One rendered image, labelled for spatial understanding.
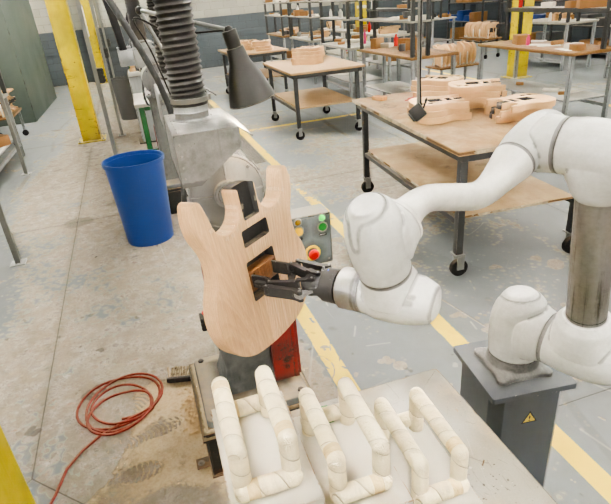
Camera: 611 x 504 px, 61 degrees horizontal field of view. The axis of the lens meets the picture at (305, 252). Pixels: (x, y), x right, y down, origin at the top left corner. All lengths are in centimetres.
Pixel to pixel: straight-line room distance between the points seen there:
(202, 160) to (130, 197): 307
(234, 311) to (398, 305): 37
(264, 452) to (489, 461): 48
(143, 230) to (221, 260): 348
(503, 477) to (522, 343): 58
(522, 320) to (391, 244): 83
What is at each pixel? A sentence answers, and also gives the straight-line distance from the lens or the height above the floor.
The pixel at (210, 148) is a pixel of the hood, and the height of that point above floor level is 148.
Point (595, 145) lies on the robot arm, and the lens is 127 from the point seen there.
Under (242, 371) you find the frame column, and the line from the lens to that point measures 230.
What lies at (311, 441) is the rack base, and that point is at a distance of 111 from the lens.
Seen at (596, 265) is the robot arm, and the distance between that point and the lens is 144.
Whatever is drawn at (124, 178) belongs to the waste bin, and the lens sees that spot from 440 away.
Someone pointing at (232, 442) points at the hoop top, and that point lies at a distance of 87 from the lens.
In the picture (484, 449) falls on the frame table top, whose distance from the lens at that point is 124.
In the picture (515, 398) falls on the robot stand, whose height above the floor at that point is 69.
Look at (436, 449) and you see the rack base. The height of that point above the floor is 94.
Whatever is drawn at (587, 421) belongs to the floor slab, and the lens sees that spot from 277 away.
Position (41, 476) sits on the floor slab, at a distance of 278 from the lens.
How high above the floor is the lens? 183
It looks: 26 degrees down
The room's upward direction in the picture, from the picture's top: 5 degrees counter-clockwise
